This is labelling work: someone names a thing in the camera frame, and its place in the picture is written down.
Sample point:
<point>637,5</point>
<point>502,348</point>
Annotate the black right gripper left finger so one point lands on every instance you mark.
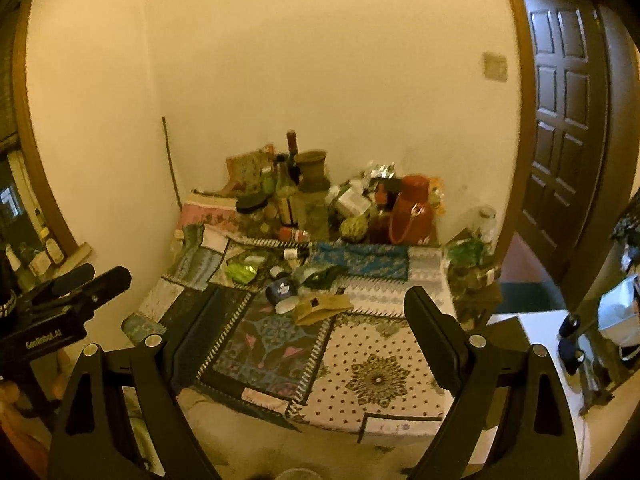
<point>93,438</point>

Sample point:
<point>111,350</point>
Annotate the green wrapper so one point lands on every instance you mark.
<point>242,272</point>

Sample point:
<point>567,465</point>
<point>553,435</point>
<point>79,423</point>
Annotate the yellow paper bag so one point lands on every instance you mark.
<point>314,309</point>

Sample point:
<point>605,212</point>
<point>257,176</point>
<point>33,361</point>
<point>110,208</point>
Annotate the white plastic bag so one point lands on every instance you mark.
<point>618,317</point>

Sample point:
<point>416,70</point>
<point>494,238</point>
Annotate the patchwork patterned tablecloth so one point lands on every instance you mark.
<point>361,372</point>

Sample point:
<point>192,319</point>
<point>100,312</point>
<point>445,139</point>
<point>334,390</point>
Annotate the dark red sauce bottle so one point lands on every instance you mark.
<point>380,220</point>

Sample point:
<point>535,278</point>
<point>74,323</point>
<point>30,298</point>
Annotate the white box with label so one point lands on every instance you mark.
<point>351,203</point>

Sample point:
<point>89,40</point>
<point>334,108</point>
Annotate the dark wooden door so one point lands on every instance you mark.
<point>570,128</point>

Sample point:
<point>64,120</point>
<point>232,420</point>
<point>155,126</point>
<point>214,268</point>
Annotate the brown clay pot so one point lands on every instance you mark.
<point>312,166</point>

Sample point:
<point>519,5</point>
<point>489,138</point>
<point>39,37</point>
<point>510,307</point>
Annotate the wall light switch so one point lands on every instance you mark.
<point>495,66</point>

